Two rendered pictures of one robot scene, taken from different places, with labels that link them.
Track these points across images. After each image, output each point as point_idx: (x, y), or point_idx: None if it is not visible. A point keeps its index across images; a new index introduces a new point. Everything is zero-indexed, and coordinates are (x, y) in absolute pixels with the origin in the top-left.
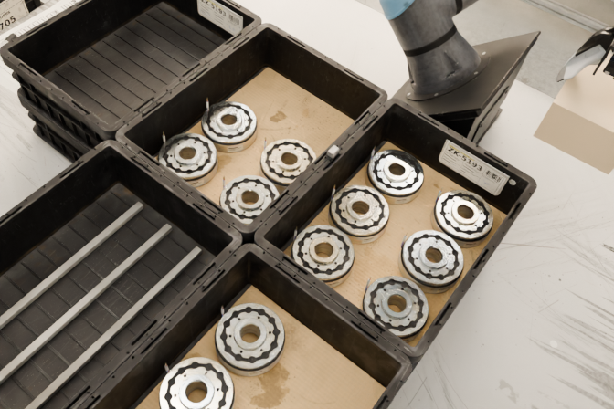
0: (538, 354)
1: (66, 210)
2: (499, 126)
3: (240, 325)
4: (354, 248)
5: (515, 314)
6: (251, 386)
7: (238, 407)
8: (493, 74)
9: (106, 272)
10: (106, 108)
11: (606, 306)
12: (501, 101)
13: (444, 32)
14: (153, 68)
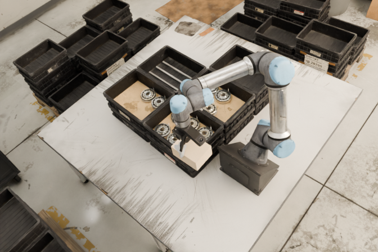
0: (157, 184)
1: (194, 68)
2: (250, 193)
3: (160, 99)
4: None
5: (171, 181)
6: (149, 106)
7: (145, 103)
8: (238, 157)
9: (180, 79)
10: None
11: (170, 210)
12: (247, 179)
13: (253, 140)
14: (247, 80)
